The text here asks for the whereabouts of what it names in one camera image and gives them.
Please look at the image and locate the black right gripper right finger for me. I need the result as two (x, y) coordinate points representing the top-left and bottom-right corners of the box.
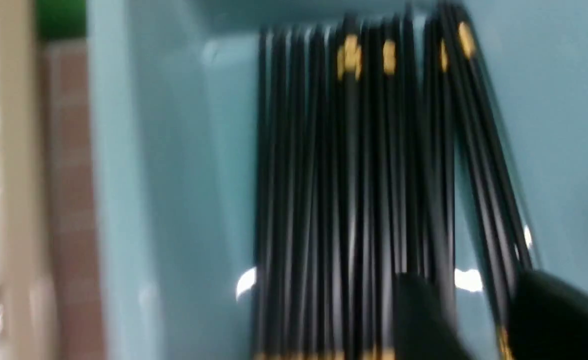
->
(507, 270), (588, 360)

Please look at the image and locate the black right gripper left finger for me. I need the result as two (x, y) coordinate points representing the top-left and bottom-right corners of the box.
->
(394, 273), (473, 360)

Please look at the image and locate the bundle of black chopsticks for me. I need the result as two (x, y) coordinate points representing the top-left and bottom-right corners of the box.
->
(252, 1), (532, 360)

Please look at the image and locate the blue plastic bin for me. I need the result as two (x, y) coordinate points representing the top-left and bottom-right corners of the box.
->
(87, 0), (588, 360)

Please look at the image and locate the pink checkered tablecloth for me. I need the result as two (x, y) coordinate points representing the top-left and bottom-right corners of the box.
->
(41, 38), (108, 360)

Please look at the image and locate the olive brown plastic bin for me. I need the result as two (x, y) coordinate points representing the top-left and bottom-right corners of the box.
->
(0, 0), (58, 360)

